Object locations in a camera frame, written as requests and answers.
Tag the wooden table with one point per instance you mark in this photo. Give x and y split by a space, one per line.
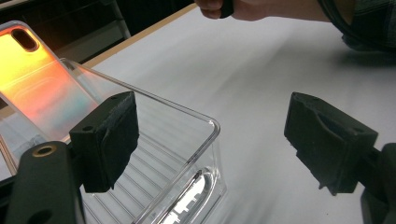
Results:
140 35

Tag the clear plastic tray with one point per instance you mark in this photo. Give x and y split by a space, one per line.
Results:
174 140

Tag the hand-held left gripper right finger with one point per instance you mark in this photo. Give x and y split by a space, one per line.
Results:
330 146

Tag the white board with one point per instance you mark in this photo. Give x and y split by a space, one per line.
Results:
264 68

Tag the iridescent phone case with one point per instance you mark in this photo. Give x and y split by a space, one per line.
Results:
37 87

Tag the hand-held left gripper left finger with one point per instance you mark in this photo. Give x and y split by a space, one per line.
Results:
106 140

